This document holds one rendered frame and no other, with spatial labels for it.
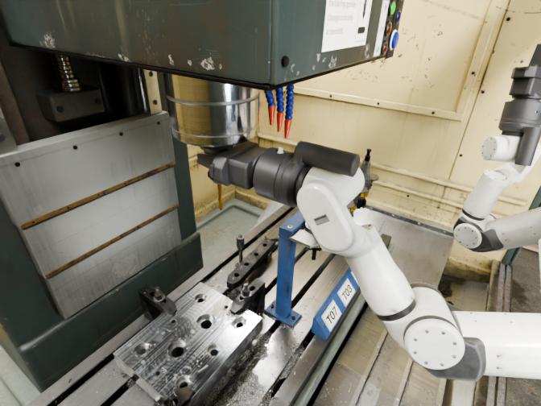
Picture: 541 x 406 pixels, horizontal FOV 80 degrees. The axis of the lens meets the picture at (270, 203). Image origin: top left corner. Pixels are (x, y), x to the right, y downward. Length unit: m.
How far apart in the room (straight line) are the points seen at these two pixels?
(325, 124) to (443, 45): 0.57
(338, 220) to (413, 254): 1.13
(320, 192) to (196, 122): 0.22
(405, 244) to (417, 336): 1.08
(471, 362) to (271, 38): 0.50
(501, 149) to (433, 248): 0.70
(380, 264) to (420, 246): 1.09
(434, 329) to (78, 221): 0.88
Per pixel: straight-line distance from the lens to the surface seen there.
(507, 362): 0.61
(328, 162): 0.48
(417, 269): 1.54
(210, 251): 1.78
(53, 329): 1.21
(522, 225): 1.09
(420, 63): 1.46
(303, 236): 0.81
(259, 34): 0.37
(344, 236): 0.47
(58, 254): 1.05
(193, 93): 0.53
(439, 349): 0.55
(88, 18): 0.61
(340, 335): 1.06
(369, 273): 0.52
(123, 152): 1.03
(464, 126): 1.48
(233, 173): 0.56
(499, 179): 1.09
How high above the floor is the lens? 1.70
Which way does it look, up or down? 31 degrees down
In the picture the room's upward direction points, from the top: 2 degrees clockwise
